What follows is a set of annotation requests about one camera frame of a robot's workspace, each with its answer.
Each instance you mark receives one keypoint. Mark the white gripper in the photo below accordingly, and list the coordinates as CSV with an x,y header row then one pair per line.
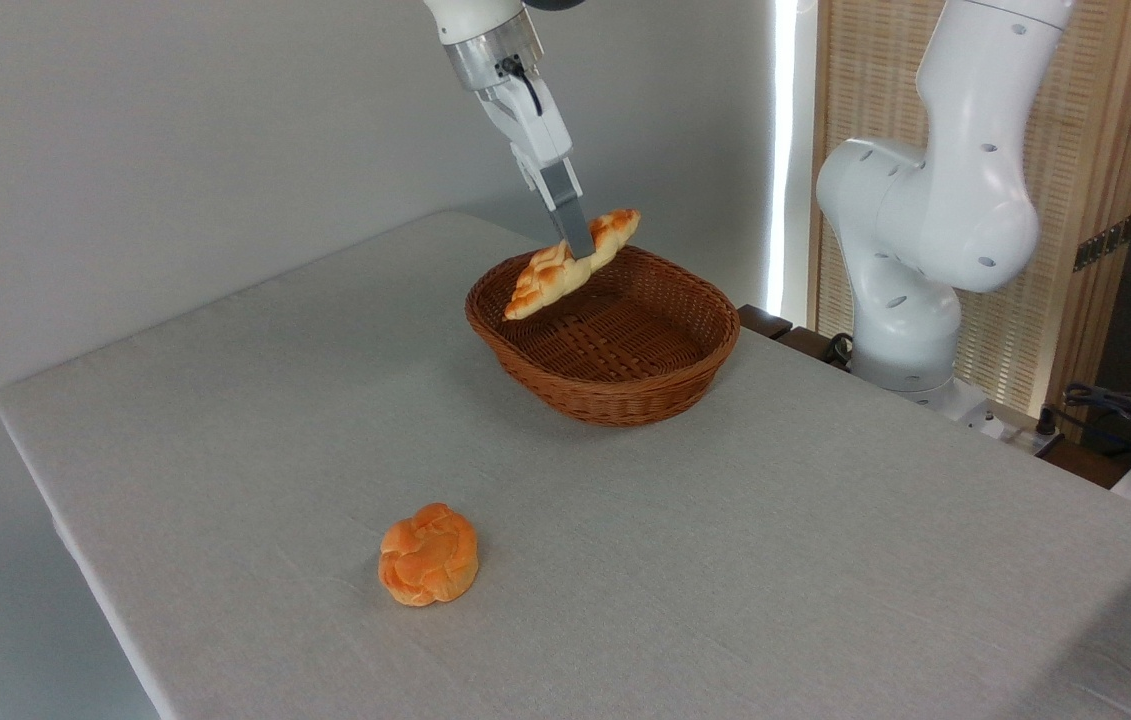
x,y
530,120

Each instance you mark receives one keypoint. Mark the long braided bread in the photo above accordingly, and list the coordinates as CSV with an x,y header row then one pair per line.
x,y
550,275

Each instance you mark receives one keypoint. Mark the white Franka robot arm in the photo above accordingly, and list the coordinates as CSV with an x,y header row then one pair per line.
x,y
925,220

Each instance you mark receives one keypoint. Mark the brown wicker basket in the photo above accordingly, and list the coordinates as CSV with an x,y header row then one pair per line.
x,y
615,385

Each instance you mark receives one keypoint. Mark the round orange bread roll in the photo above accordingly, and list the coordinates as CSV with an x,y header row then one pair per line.
x,y
428,555

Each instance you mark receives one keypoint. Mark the dark wooden block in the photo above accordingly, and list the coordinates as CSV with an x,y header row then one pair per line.
x,y
763,322

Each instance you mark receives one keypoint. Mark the grey tablecloth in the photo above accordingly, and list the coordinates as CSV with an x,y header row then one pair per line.
x,y
725,560

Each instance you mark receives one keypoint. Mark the white power strip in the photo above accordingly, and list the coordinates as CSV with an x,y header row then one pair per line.
x,y
1030,432

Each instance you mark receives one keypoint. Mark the dark metal screen hinge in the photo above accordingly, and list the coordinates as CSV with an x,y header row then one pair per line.
x,y
1105,243

